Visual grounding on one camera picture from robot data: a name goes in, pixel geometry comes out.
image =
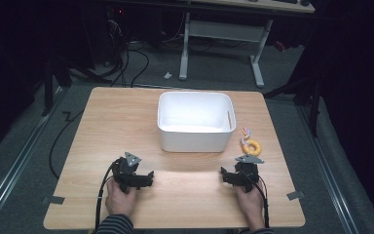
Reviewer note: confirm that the small red object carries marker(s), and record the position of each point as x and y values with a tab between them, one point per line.
280	46

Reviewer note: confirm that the black metal stand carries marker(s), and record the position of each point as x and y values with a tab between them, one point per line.
308	94
50	84

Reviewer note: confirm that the white-legged wooden desk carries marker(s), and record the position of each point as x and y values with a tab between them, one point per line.
227	31

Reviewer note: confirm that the metal floor rail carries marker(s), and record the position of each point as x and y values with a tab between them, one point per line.
328	169
16	162

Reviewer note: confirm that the white plastic bin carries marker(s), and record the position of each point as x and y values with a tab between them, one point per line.
195	122

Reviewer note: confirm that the grey tape piece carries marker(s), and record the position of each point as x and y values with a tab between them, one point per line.
295	195
53	200

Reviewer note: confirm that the small white floor scrap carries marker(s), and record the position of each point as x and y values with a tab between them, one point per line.
168	75

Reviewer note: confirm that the person's right hand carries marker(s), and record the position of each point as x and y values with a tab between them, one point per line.
251	204

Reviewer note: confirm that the person's left hand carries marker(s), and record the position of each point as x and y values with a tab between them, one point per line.
120	201

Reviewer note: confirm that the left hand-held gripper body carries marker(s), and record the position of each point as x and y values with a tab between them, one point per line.
125	171

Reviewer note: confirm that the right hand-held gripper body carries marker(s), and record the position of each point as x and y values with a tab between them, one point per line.
247	172

